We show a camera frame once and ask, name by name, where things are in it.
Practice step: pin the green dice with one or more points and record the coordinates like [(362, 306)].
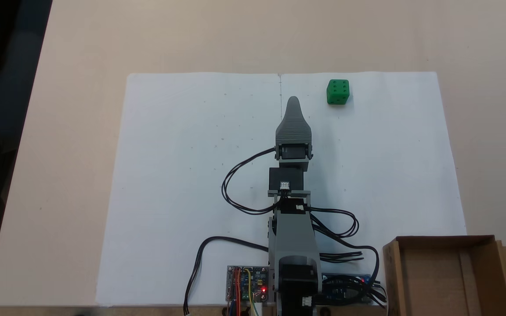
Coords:
[(337, 91)]

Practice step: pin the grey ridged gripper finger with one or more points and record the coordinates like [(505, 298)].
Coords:
[(294, 127)]

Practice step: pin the white paper sheet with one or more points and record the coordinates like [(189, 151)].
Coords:
[(182, 184), (389, 175)]

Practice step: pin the blue circuit board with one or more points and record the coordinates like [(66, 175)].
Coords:
[(336, 292)]

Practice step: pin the brown cardboard box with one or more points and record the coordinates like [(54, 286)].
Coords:
[(433, 281)]

